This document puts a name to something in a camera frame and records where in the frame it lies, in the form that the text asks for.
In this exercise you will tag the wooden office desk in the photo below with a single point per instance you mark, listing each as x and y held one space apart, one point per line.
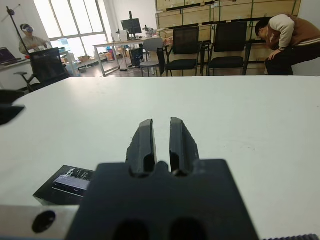
117 43

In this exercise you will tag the black computer tower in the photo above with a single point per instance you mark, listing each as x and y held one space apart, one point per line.
136 57

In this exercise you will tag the grey round chair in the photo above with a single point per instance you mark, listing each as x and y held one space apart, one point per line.
151 50

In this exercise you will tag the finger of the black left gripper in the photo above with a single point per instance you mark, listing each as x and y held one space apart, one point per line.
8 96
8 115

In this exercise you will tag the seated person with headset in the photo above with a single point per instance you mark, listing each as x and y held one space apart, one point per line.
31 41

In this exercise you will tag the black computer monitor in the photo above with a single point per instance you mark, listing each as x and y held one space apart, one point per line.
130 25

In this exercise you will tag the bent person brown vest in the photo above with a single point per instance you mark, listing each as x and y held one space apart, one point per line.
290 40

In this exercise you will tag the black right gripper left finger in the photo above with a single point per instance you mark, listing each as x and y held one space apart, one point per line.
140 147

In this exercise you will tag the bright window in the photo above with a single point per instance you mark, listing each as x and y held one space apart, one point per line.
72 17

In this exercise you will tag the thin black stand pole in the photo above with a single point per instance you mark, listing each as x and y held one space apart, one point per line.
17 31

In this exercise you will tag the black mesh office chair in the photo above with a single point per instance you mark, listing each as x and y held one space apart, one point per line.
185 45
230 42

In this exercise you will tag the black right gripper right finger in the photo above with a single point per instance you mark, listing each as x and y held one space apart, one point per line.
181 145

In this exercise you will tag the open dark laptop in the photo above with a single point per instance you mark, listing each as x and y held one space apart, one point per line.
7 56

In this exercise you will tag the black armrest office chair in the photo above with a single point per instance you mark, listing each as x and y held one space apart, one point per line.
46 66

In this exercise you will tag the black box lid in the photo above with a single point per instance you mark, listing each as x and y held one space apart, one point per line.
65 185

